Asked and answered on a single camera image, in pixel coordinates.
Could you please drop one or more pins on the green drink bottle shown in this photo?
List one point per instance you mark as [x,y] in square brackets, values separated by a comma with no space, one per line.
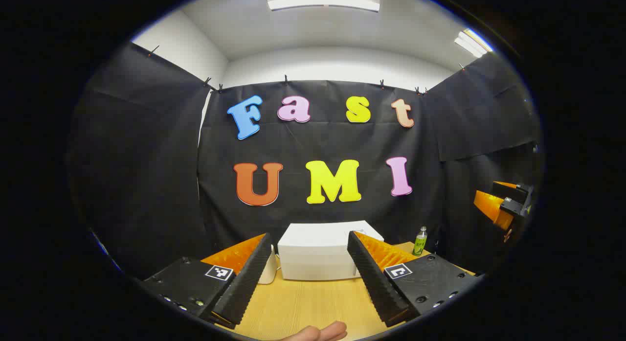
[419,243]

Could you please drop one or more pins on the white microwave oven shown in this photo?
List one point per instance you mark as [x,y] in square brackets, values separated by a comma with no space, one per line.
[318,253]

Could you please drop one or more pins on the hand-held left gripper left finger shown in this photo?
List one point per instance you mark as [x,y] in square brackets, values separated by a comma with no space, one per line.
[244,287]

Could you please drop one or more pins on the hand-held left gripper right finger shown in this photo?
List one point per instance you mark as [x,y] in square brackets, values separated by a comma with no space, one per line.
[376,282]

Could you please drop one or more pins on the small white appliance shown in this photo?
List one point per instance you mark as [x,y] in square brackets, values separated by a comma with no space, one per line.
[269,275]

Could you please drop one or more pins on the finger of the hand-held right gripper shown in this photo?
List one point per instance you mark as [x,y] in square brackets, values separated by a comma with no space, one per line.
[511,189]
[491,209]

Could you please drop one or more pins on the black backdrop cloth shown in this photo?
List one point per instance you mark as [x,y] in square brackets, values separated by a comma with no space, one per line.
[318,140]

